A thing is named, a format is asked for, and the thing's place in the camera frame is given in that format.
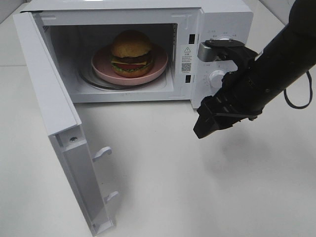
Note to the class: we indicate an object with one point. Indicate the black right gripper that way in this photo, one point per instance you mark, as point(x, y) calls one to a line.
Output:
point(229, 105)

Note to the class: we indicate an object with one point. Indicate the white timer knob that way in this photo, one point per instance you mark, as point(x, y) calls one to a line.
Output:
point(215, 78)

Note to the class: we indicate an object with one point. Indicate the burger with lettuce and cheese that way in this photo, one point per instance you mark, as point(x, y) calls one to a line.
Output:
point(131, 54)

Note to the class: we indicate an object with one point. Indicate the pink round plate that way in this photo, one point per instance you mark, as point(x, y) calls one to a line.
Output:
point(102, 67)

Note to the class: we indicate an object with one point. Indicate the white microwave door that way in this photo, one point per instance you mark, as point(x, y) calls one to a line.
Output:
point(62, 122)

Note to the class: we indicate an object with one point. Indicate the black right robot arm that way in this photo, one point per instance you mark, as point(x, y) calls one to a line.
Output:
point(259, 78)

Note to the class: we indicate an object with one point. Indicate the white microwave oven body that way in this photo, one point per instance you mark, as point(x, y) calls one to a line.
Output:
point(78, 28)

